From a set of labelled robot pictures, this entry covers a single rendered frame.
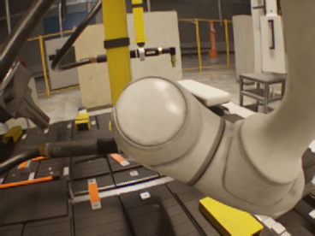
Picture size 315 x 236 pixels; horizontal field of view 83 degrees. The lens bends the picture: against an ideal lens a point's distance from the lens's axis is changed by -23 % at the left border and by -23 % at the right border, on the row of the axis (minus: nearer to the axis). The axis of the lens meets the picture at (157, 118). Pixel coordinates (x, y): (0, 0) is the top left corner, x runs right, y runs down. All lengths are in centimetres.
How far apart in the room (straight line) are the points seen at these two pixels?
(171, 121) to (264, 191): 14
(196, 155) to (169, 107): 7
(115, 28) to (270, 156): 41
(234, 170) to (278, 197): 8
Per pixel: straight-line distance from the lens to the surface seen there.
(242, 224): 49
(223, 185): 27
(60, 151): 62
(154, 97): 21
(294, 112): 22
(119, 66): 51
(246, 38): 653
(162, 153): 22
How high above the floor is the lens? 140
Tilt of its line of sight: 20 degrees down
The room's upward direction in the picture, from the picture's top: 5 degrees counter-clockwise
